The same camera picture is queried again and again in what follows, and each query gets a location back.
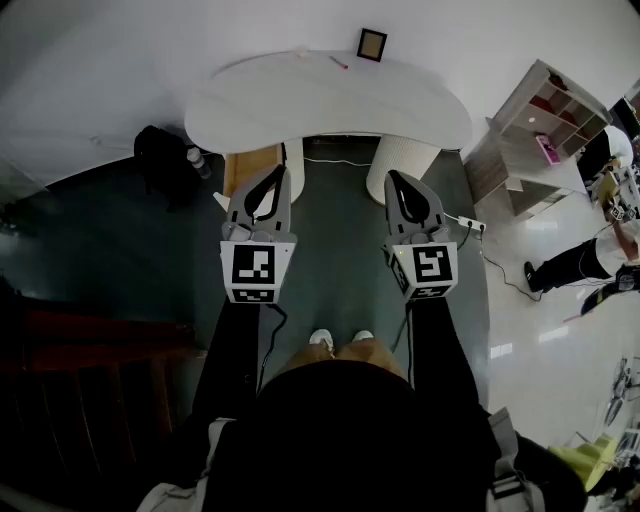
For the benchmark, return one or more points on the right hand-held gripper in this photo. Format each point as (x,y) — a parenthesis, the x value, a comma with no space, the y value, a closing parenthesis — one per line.
(430,265)

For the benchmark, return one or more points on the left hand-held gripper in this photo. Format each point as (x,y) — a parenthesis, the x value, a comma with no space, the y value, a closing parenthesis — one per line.
(257,265)

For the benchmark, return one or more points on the white kidney-shaped table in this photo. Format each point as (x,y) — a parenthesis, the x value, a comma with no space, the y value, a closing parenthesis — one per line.
(325,100)

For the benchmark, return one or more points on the pink pen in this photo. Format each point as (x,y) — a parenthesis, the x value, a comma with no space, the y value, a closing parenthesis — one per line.
(339,62)

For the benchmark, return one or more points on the person's left forearm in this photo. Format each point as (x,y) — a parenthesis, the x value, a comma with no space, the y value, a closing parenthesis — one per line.
(225,360)

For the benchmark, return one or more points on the person's right forearm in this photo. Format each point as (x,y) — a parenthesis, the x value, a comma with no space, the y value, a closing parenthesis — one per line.
(440,350)

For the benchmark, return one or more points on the white power strip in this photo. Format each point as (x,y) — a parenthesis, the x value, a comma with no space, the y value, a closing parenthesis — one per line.
(467,221)

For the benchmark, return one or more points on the clear water bottle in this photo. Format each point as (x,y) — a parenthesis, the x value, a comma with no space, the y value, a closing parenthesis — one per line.
(200,162)

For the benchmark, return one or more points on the black backpack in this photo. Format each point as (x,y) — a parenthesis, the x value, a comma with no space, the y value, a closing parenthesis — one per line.
(162,160)

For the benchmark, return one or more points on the wood grain shelf unit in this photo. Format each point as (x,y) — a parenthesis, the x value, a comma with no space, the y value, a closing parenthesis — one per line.
(520,165)

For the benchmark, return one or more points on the person's right white shoe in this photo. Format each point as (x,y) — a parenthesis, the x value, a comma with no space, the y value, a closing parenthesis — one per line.
(362,336)

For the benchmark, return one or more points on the person's white shoe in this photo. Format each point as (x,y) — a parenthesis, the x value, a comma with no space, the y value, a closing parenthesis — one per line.
(362,336)
(320,337)

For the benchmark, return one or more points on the person's left white shoe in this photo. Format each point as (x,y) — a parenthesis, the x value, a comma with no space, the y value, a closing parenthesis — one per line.
(320,337)

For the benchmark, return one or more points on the pink box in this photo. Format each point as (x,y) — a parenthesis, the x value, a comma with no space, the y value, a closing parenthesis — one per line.
(547,150)

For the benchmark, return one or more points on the person's brown trousers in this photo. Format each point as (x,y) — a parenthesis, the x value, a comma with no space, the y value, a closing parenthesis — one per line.
(370,355)

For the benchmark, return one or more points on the red storage bin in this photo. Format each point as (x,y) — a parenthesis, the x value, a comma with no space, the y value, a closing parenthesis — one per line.
(541,105)
(570,118)

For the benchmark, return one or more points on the person's black top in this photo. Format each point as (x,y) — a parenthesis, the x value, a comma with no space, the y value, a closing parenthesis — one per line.
(350,440)

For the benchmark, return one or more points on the lime green chair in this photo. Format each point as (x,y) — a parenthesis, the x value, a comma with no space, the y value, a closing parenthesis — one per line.
(585,455)

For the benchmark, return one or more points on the black picture frame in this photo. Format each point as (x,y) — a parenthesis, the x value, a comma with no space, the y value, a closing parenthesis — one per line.
(372,45)

